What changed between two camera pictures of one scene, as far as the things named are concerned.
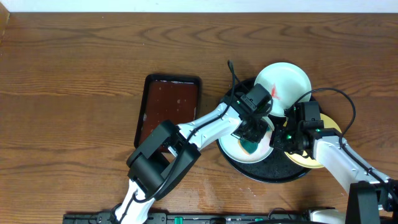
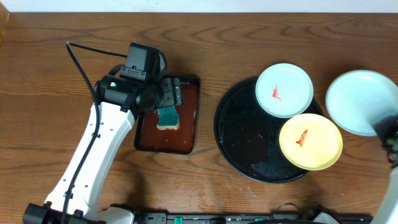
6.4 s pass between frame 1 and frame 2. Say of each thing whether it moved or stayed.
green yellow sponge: moved
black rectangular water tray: stayed
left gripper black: moved
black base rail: stayed
